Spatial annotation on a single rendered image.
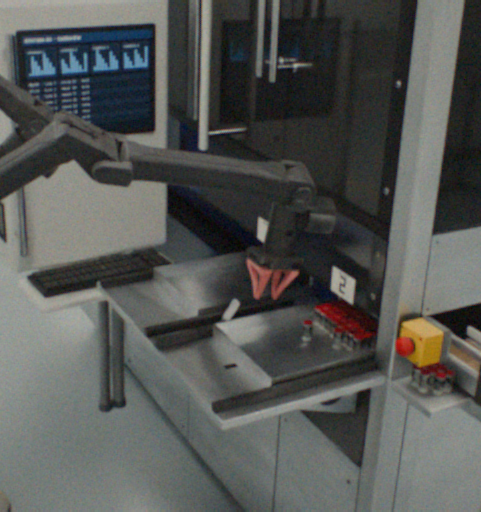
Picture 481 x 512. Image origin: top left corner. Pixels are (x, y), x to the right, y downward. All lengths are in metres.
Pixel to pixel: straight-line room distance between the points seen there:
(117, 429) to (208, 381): 1.42
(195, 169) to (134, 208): 1.03
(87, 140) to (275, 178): 0.36
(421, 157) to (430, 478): 0.84
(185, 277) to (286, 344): 0.42
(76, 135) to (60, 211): 1.01
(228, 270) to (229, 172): 0.78
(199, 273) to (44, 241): 0.48
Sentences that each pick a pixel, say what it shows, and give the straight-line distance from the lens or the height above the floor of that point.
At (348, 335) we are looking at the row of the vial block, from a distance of 1.96.
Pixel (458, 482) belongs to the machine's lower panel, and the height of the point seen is 0.51.
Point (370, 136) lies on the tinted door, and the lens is 1.82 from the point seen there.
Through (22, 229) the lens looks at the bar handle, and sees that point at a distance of 2.39.
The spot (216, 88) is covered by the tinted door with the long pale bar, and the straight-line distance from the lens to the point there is 2.39.
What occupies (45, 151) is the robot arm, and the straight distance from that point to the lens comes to 1.50.
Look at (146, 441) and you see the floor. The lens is 3.15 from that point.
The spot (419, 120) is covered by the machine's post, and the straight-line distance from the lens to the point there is 1.68.
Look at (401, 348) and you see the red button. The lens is 1.77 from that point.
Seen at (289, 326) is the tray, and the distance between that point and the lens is 2.05.
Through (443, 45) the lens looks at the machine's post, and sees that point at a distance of 1.66.
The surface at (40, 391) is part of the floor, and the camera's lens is 3.46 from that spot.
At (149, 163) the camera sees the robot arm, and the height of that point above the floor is 1.38.
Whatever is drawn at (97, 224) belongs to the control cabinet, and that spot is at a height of 0.91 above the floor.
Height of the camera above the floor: 1.85
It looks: 24 degrees down
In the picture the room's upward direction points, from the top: 3 degrees clockwise
